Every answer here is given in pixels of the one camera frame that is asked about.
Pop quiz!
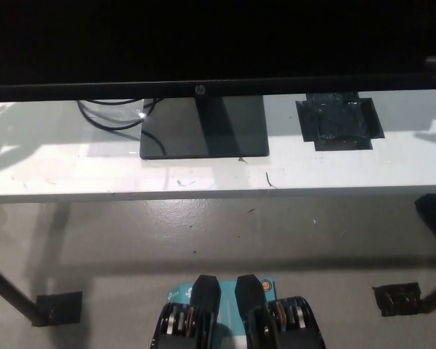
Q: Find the black HP monitor screen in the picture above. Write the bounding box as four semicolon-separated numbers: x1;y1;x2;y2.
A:
0;0;436;103

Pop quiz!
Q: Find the black glossy monitor stand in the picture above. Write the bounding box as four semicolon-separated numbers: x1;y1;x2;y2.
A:
140;95;270;160

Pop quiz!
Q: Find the black teal robot torso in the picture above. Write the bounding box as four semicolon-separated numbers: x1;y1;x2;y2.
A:
151;274;326;349

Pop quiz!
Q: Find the black tape patch on table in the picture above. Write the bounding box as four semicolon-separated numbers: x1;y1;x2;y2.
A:
294;91;385;153

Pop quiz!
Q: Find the clear plastic film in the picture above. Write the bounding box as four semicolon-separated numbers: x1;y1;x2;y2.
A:
86;98;145;154

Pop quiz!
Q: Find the black bulky object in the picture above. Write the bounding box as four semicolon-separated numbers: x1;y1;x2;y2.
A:
413;193;436;238

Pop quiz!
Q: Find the black tape patch on floor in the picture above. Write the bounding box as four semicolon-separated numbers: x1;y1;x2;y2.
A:
371;281;423;318
35;291;84;326

